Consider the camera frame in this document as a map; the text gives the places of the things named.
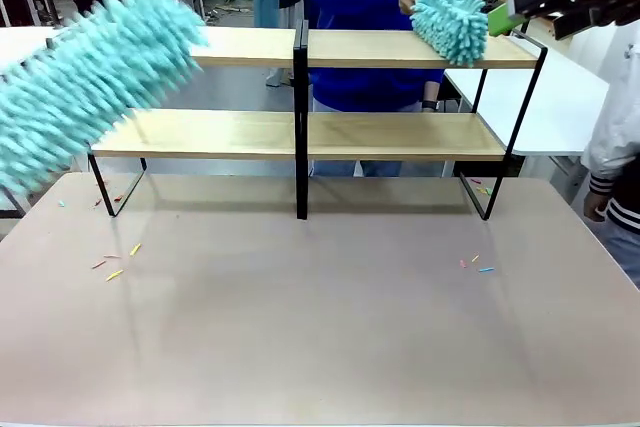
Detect dark-skinned bystander hand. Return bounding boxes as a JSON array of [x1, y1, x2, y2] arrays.
[[583, 191, 610, 224]]

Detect two-tier wooden metal shelf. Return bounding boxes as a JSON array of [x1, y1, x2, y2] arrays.
[[87, 19, 550, 222]]

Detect wooden shelf board narrow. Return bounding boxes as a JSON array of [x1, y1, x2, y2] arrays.
[[189, 25, 542, 71]]

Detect person in white jacket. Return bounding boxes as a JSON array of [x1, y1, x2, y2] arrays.
[[579, 21, 640, 291]]

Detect wooden shelf board wide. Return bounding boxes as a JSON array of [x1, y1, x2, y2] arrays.
[[91, 107, 509, 162]]

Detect small teal chenille duster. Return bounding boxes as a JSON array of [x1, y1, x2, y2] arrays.
[[408, 0, 490, 69]]

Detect large teal chenille duster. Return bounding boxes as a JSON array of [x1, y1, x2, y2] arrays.
[[0, 0, 211, 201]]

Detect person left forearm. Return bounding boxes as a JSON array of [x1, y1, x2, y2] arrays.
[[421, 79, 443, 113]]

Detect white table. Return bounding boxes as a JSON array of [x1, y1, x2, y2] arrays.
[[0, 25, 64, 61], [443, 26, 612, 158]]

